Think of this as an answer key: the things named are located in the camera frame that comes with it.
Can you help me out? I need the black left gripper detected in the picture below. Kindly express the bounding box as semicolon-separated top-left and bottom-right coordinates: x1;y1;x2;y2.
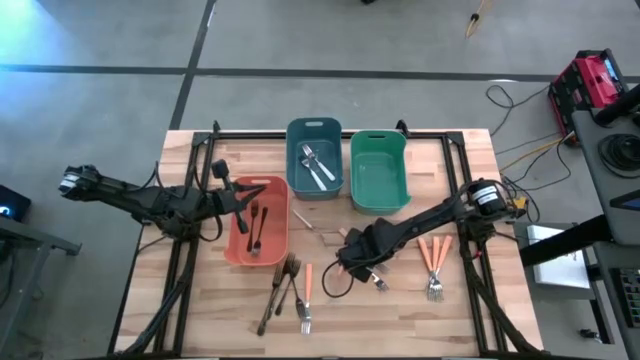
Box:
208;158;268;235

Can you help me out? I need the pile of dark forks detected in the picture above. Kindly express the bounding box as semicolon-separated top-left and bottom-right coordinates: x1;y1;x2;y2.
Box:
272;257;303;321

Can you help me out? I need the dark teal plastic bin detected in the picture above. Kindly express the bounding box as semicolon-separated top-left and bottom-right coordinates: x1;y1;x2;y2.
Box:
285;116;346;202

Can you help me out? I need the orange plastic bin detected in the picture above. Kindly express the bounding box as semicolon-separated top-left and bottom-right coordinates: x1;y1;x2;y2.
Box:
223;174;292;268

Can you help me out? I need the green plastic bin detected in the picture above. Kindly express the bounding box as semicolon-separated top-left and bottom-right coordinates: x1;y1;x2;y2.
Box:
348;128;413;217

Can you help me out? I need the white flat box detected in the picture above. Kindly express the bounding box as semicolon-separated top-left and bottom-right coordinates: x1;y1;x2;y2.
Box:
527;223;592;291

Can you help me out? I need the black stand bar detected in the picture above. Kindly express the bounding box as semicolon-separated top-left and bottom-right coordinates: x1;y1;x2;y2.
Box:
518;213;614;269

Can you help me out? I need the grey side table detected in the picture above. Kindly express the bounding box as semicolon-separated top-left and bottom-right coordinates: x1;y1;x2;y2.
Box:
0;214;82;360

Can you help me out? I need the black monitor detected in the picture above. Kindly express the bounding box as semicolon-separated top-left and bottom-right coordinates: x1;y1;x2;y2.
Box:
0;183;32;224

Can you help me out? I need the grey metal cart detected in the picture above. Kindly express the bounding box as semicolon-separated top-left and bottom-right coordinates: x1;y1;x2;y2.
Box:
571;82;640;246

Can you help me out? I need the black keypad device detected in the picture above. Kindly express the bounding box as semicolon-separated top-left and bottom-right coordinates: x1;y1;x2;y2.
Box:
610;267;640;329

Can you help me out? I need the red black tool case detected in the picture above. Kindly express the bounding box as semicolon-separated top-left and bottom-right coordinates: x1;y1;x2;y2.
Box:
548;48;630;114

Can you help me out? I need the black tube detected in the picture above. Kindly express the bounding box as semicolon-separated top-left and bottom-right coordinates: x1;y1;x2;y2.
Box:
594;82;640;126

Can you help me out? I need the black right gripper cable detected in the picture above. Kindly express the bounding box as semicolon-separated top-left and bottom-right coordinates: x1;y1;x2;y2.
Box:
321;259;354;300

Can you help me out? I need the black metal table frame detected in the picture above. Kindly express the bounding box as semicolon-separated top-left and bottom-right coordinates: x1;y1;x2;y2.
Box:
107;119;539;359

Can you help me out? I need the black floor cable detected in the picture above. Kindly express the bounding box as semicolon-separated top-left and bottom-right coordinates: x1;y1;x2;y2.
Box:
485;83;551;139

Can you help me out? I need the yellow floor cable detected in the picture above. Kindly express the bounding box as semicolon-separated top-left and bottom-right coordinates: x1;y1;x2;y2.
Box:
499;132;576;174

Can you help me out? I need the yellow cable black plug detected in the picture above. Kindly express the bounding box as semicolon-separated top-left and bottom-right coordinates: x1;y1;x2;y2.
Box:
464;0;489;40

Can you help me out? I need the black coiled cable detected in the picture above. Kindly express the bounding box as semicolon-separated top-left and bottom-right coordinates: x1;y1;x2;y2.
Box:
598;132;640;180

